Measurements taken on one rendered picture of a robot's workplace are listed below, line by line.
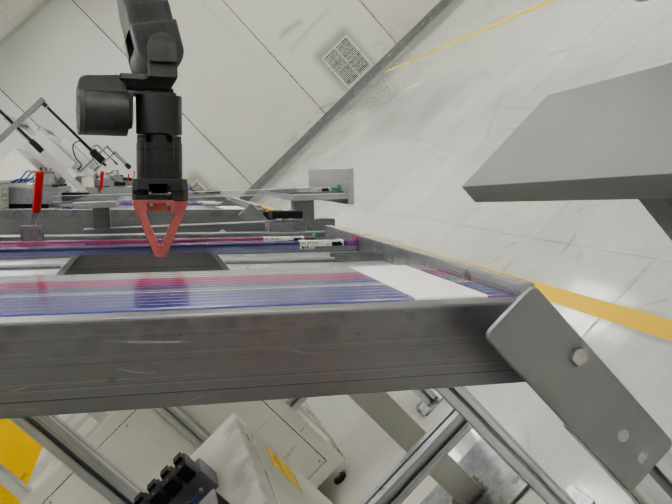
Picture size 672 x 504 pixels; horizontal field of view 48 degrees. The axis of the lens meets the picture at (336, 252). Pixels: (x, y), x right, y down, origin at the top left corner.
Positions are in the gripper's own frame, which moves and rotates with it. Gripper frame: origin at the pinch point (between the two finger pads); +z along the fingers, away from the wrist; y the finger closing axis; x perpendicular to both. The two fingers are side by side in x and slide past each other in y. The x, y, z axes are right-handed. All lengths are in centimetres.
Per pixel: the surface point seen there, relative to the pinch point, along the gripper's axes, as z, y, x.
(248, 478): 29.6, 4.6, 10.8
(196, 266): 4.5, -19.0, 5.5
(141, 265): 4.2, -19.0, -2.8
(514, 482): 54, -40, 72
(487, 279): -1.2, 41.1, 26.4
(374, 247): -0.9, 8.5, 26.2
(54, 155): -23, -461, -69
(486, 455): 54, -55, 73
